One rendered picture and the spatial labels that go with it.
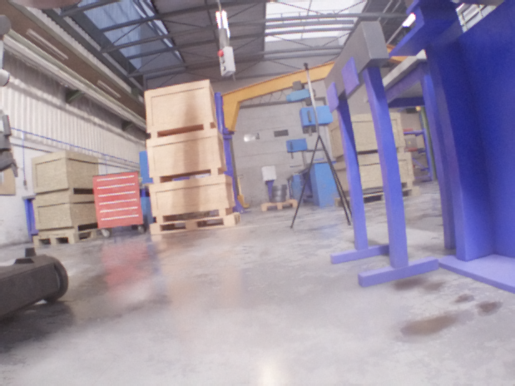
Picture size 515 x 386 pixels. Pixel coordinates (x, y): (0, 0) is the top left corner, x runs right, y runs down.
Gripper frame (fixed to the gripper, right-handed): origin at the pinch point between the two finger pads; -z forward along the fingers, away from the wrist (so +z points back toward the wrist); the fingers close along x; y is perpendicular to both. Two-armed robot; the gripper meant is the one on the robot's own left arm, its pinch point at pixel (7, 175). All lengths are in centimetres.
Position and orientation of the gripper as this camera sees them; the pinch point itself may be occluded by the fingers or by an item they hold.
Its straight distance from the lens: 160.7
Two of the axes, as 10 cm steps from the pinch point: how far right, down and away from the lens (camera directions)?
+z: -3.2, -9.4, 0.5
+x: 9.5, -3.3, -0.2
